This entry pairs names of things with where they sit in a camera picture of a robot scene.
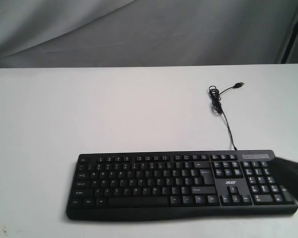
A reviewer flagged black acer keyboard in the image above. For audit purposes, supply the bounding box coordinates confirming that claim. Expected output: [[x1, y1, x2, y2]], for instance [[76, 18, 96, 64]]
[[66, 150, 298, 222]]

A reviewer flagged black stand pole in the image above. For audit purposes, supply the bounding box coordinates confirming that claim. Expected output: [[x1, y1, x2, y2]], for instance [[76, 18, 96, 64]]
[[280, 17, 298, 64]]

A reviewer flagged grey backdrop cloth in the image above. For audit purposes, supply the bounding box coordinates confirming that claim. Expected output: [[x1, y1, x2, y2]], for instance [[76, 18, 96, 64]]
[[0, 0, 298, 68]]

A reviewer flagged black USB cable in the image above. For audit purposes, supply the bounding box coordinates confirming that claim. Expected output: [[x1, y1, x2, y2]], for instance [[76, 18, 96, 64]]
[[208, 81, 246, 151]]

